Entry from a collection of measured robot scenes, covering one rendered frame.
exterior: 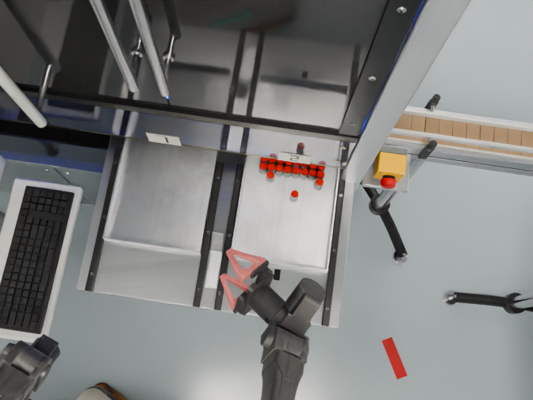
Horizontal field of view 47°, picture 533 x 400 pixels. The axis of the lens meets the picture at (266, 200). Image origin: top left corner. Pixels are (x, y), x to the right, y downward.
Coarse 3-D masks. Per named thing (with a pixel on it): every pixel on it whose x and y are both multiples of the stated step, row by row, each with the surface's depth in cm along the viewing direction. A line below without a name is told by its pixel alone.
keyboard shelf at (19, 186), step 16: (16, 192) 174; (80, 192) 175; (16, 208) 172; (0, 240) 170; (64, 240) 170; (0, 256) 169; (64, 256) 170; (0, 272) 168; (48, 304) 166; (48, 320) 165; (0, 336) 163; (16, 336) 163; (32, 336) 164; (48, 336) 165
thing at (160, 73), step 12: (132, 0) 84; (132, 12) 88; (144, 12) 88; (144, 24) 90; (144, 36) 93; (144, 48) 98; (156, 48) 99; (156, 60) 101; (168, 60) 113; (156, 72) 105; (168, 72) 113
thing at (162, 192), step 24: (144, 144) 170; (168, 144) 170; (120, 168) 166; (144, 168) 168; (168, 168) 168; (192, 168) 169; (120, 192) 166; (144, 192) 167; (168, 192) 167; (192, 192) 167; (120, 216) 165; (144, 216) 165; (168, 216) 165; (192, 216) 165; (120, 240) 160; (144, 240) 163; (168, 240) 163; (192, 240) 163
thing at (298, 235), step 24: (336, 168) 170; (240, 192) 164; (264, 192) 167; (288, 192) 168; (312, 192) 168; (336, 192) 164; (240, 216) 165; (264, 216) 166; (288, 216) 166; (312, 216) 166; (240, 240) 164; (264, 240) 164; (288, 240) 164; (312, 240) 164; (288, 264) 159; (312, 264) 162
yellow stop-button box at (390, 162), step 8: (384, 152) 155; (392, 152) 156; (400, 152) 156; (376, 160) 159; (384, 160) 155; (392, 160) 155; (400, 160) 155; (376, 168) 157; (384, 168) 154; (392, 168) 154; (400, 168) 154; (376, 176) 159; (384, 176) 157; (392, 176) 156; (400, 176) 156
